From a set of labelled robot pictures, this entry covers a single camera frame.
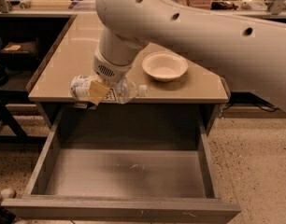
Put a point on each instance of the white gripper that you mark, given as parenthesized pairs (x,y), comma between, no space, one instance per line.
(109,70)

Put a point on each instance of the clear plastic bottle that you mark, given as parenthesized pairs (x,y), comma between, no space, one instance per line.
(120,92)

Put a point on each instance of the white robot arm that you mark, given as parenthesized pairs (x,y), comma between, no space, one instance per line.
(249,53)

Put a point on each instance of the grey open drawer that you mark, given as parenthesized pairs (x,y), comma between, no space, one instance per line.
(126,163)

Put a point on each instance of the grey cabinet with beige counter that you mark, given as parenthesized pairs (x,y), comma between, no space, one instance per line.
(72,55)

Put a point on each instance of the white paper bowl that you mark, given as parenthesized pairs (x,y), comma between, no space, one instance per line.
(164,66)

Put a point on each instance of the black stand left of cabinet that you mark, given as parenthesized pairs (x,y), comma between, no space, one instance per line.
(18,62)

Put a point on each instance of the white shoe on floor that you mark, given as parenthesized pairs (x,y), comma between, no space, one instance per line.
(8,193)

